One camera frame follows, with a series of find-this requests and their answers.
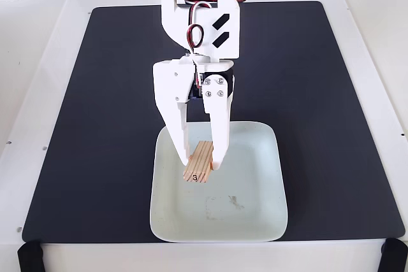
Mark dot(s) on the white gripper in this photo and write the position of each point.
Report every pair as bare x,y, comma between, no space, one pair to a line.
170,84

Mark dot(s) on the grooved wooden block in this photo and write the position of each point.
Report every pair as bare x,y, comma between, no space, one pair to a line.
199,163

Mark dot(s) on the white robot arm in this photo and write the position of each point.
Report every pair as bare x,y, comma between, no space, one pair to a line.
229,7

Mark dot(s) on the white square plate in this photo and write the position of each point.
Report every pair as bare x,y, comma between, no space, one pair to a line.
242,183

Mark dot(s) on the black rubber mat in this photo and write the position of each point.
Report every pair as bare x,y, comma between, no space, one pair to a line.
111,109

